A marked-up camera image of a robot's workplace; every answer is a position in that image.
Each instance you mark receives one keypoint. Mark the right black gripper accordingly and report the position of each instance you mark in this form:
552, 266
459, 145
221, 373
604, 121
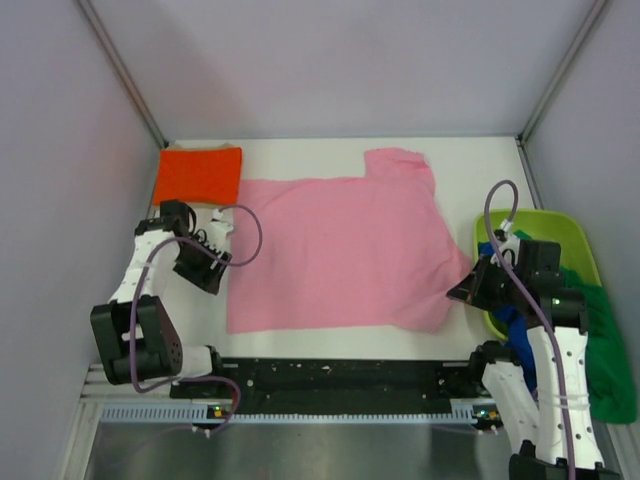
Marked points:
471, 288

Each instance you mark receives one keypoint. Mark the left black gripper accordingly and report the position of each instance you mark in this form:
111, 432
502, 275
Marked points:
205, 277

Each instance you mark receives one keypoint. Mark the pink t shirt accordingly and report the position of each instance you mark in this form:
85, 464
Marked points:
344, 252

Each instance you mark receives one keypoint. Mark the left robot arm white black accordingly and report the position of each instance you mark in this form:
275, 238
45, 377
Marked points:
137, 341

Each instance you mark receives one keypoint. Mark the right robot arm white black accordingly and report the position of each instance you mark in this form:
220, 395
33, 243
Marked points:
551, 432

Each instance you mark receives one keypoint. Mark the blue t shirt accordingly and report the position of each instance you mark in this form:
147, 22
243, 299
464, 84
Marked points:
516, 329

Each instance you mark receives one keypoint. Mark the folded orange t shirt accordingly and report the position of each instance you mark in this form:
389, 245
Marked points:
199, 176

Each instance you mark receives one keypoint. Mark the green plastic basket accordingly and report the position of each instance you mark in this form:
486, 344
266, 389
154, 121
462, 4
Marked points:
546, 225

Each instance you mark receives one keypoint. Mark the green t shirt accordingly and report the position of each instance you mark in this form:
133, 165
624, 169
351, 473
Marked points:
612, 392

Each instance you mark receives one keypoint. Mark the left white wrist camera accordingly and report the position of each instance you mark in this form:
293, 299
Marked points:
217, 230

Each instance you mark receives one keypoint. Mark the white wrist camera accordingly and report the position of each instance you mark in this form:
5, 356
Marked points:
508, 242
217, 230

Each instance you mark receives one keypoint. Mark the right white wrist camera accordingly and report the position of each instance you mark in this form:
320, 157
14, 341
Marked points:
508, 242

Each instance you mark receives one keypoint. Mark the right aluminium frame post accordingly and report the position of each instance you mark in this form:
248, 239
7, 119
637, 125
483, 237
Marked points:
588, 26

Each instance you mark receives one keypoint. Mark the aluminium frame post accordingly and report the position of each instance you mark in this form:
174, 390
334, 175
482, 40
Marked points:
588, 26
121, 71

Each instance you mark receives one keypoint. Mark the grey slotted cable duct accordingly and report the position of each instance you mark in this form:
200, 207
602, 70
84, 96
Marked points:
475, 413

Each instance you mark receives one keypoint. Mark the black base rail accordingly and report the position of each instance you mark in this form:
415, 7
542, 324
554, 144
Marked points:
340, 386

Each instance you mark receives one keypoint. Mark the left aluminium frame post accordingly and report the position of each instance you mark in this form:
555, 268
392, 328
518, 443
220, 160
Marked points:
121, 71

